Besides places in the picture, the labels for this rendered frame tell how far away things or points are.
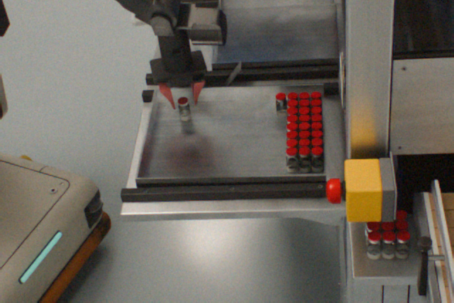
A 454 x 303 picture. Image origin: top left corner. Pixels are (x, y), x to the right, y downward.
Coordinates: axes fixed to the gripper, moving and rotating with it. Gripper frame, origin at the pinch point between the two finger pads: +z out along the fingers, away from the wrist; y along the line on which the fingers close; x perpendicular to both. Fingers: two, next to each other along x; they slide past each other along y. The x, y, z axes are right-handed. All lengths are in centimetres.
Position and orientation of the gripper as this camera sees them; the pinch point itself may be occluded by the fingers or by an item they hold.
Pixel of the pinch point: (184, 101)
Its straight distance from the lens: 163.6
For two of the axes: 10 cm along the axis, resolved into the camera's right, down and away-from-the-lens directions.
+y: 9.7, -2.1, 0.9
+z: 1.0, 7.5, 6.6
